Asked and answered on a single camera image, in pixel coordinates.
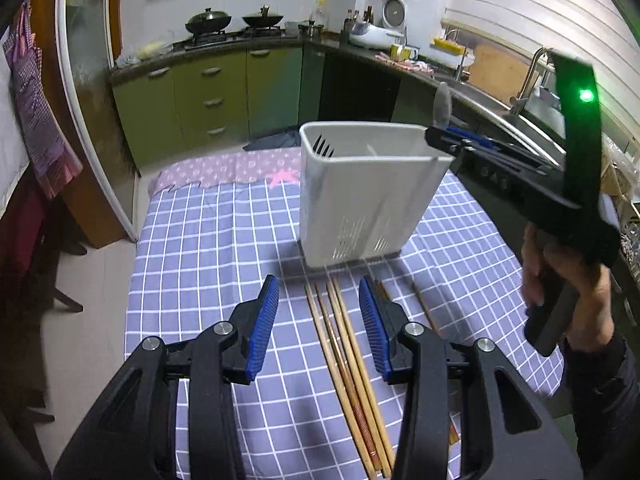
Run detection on wooden chopstick four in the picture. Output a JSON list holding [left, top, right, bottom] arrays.
[[411, 282, 442, 337]]

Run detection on wooden chopstick one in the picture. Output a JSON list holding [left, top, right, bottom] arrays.
[[304, 284, 376, 479]]

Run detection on wooden chopstick three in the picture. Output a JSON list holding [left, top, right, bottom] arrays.
[[328, 278, 395, 479]]

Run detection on wooden chopstick five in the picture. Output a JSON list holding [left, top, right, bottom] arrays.
[[448, 393, 460, 446]]

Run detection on steel kitchen faucet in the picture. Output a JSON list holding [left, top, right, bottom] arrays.
[[510, 47, 553, 116]]

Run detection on person's right hand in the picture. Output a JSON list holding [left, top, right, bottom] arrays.
[[522, 223, 614, 356]]

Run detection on steel sink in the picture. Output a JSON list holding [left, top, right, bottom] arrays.
[[447, 80, 565, 166]]

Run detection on wooden cutting board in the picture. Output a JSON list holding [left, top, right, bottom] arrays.
[[468, 44, 530, 105]]

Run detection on blue checkered tablecloth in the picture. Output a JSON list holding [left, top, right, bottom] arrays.
[[124, 174, 563, 479]]

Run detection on green mug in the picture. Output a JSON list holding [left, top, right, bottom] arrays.
[[390, 44, 419, 62]]

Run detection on white plastic utensil holder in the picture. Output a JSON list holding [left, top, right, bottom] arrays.
[[299, 122, 454, 269]]

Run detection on white rice cooker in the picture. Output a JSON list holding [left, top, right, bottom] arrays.
[[348, 22, 404, 51]]

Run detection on round white fan appliance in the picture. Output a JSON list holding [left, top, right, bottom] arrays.
[[382, 0, 407, 30]]

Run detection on white window blind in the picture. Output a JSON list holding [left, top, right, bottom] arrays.
[[442, 0, 639, 139]]

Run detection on blue floor rag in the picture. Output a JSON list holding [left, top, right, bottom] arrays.
[[243, 128, 300, 152]]

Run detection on small steel pot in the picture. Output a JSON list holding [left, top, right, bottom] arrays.
[[297, 20, 324, 39]]

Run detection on green lower cabinets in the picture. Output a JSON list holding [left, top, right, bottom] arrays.
[[113, 46, 304, 168]]

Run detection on black wok right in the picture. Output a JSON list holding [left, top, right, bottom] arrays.
[[242, 4, 283, 29]]

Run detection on black wok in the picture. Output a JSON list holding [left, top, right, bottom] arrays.
[[186, 8, 232, 36], [242, 4, 283, 29]]

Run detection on purple hanging apron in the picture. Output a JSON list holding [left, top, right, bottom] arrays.
[[3, 0, 82, 200]]

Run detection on white cloth sheet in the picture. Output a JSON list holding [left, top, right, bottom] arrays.
[[0, 53, 29, 216]]

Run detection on black wok left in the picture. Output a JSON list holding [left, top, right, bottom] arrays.
[[186, 8, 232, 36]]

